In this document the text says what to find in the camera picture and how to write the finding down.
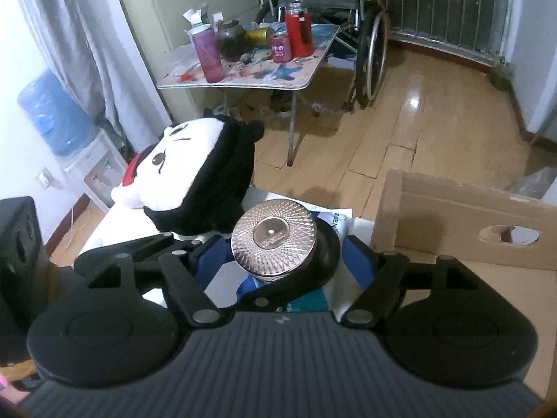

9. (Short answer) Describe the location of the blue white plastic package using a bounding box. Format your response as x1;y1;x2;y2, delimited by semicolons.
190;210;374;312

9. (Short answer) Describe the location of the black tape roll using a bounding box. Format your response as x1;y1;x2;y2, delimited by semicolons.
231;217;341;312

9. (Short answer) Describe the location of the plush doll black hair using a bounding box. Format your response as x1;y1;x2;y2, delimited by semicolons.
111;115;264;236

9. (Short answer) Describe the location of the white water dispenser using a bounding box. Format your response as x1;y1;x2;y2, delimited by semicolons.
58;129;127;213

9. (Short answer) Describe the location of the brown cardboard box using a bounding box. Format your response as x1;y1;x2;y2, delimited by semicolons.
371;170;556;399

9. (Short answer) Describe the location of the blue water jug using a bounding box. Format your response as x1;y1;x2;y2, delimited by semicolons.
17;69;97;157

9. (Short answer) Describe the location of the folding table colourful top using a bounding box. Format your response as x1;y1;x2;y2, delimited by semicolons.
157;24;340;167

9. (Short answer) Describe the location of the purple water bottle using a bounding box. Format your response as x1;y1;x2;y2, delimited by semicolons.
188;25;225;83

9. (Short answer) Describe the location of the dark glass jar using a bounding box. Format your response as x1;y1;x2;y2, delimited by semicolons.
216;20;251;62

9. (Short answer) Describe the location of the small dark floor pot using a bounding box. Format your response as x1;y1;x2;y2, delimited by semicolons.
488;57;513;92

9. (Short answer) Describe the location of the gold tin can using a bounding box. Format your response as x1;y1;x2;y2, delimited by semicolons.
245;26;275;48

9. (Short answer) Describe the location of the small red can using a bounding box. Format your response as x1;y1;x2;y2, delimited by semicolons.
270;32;293;63

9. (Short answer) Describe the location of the grey wheelchair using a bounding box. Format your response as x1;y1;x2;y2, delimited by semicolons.
256;0;389;110

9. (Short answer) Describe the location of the red thermos bottle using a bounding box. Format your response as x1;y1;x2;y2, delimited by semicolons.
285;0;313;57

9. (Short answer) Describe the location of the grey curtain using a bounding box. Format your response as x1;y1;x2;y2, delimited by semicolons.
18;0;171;151

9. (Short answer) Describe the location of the metal window railing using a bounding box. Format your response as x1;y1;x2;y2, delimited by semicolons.
388;0;511;66

